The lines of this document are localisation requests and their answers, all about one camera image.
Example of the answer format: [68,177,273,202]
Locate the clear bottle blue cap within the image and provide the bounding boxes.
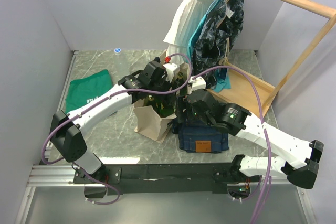
[114,48,129,78]

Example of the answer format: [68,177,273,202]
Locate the beige canvas tote bag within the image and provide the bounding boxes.
[133,57,190,143]

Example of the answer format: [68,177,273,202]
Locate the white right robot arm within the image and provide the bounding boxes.
[176,89,324,189]

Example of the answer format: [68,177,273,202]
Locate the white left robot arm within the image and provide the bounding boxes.
[48,60,180,183]

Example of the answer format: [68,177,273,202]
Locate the folded blue jeans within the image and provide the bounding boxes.
[177,121,229,154]

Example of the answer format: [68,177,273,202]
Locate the teal garment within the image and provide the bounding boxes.
[187,0,233,76]

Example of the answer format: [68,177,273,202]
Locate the wooden clothes rack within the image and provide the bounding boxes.
[185,0,336,120]

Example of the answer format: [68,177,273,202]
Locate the green t-shirt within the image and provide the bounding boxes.
[65,69,113,113]

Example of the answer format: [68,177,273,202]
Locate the white pleated garment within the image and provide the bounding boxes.
[163,0,212,56]

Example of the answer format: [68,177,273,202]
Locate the black base bar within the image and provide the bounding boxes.
[72,163,253,198]

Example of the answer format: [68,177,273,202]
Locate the dark patterned shirt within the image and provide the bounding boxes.
[187,0,244,76]

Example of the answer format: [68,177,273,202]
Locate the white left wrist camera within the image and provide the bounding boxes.
[163,63,180,82]

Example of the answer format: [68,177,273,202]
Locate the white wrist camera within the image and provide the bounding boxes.
[163,63,180,82]
[187,77,206,94]

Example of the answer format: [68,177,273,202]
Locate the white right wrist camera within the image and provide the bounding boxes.
[187,77,206,94]

